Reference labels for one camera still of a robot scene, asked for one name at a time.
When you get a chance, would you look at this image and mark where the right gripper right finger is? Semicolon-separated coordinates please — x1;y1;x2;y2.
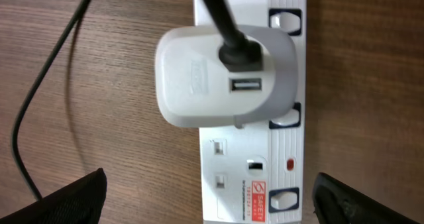
312;172;418;224

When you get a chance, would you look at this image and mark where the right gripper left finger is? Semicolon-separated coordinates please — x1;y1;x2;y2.
1;168;107;224

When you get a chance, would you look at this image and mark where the black USB charging cable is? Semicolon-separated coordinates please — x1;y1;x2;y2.
10;0;264;201

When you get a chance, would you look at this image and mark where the white charger plug adapter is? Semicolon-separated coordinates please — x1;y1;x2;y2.
155;25;298;128

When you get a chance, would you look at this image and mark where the white power strip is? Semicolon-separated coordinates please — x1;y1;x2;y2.
199;0;307;223

